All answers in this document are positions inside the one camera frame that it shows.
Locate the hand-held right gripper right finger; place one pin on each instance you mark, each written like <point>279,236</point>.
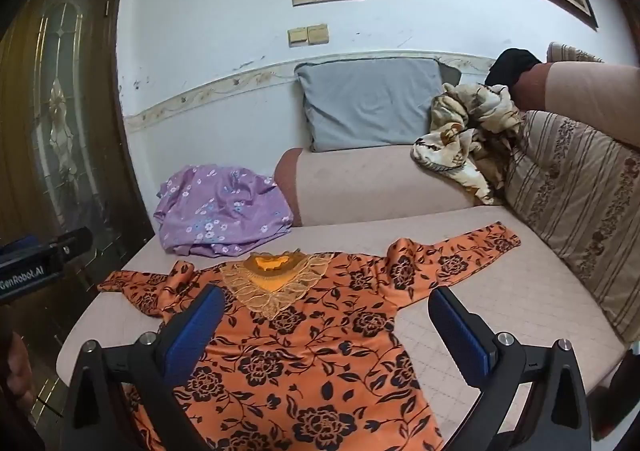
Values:
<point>457,338</point>

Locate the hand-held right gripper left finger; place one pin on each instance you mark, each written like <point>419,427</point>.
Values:
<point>195,338</point>

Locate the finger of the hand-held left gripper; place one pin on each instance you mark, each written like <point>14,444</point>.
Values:
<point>72,242</point>

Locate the orange black floral blouse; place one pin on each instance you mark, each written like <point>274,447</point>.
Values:
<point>310,356</point>

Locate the person's left hand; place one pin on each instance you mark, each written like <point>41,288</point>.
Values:
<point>20,371</point>

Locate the wooden door with glass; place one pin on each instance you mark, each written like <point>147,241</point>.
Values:
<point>60,131</point>

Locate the purple floral garment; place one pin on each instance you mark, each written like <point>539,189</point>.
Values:
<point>220,211</point>

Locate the beige quilted sofa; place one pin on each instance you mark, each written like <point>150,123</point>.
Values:
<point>380,181</point>

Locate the large striped floral cushion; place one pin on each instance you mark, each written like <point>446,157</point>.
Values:
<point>575,201</point>

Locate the beige brown floral blanket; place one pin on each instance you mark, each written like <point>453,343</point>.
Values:
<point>465,151</point>

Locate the grey pillow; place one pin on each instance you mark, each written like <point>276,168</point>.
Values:
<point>370,106</point>

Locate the black cloth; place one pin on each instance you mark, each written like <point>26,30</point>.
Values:
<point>510,66</point>

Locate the small striped cushion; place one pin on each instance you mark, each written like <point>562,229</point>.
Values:
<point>572,52</point>

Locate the beige light switch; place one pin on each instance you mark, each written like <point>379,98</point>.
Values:
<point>318,33</point>
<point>298,36</point>

